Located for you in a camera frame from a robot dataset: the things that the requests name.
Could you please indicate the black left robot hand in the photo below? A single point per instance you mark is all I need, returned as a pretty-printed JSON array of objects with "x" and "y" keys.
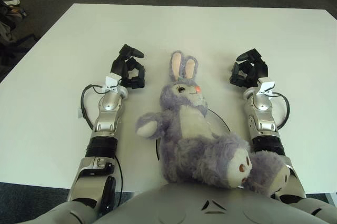
[{"x": 121, "y": 66}]

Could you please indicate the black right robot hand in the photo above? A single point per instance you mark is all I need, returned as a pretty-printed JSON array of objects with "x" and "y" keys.
[{"x": 256, "y": 72}]

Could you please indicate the purple plush rabbit doll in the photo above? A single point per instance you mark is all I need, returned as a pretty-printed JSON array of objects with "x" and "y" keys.
[{"x": 194, "y": 134}]

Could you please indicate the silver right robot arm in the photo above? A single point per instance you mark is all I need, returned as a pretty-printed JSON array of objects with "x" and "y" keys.
[{"x": 263, "y": 121}]

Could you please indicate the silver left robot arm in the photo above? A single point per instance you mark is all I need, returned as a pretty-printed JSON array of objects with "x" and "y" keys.
[{"x": 108, "y": 121}]

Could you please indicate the white plate with black rim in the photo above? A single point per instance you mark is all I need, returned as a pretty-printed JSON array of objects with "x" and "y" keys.
[{"x": 221, "y": 121}]

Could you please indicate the dark bag in background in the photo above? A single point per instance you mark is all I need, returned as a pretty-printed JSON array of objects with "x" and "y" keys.
[{"x": 10, "y": 32}]

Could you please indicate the grey robot torso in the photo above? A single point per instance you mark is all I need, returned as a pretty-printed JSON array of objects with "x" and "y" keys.
[{"x": 197, "y": 205}]

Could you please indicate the white table leg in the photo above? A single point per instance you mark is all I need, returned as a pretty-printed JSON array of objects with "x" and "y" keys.
[{"x": 332, "y": 197}]

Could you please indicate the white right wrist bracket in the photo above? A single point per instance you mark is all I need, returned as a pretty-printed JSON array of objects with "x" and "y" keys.
[{"x": 266, "y": 87}]

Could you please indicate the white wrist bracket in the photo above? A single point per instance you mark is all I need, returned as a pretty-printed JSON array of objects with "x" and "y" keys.
[
  {"x": 266, "y": 87},
  {"x": 111, "y": 83}
]

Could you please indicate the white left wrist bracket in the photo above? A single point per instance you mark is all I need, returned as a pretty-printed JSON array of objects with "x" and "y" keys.
[{"x": 111, "y": 83}]

